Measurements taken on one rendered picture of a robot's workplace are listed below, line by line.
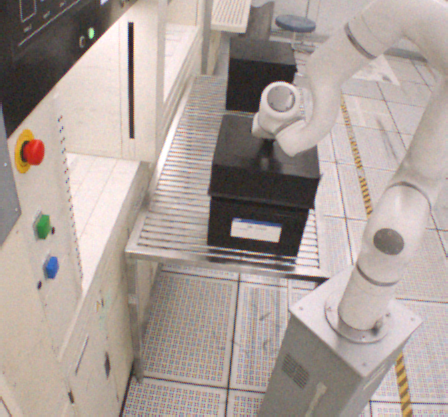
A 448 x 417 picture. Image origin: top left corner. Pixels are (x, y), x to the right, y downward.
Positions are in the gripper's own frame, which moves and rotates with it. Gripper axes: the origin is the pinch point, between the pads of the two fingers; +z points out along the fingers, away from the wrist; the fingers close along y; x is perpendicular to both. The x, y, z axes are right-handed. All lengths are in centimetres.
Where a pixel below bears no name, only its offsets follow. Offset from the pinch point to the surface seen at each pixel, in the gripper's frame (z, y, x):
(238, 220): 5.2, 5.3, 23.6
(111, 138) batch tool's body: 17, 49, 2
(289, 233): 6.9, -9.5, 25.1
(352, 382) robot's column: -8, -29, 62
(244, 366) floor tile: 74, -6, 79
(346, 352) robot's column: -9, -26, 54
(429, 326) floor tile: 97, -96, 56
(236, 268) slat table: 9.6, 4.0, 36.9
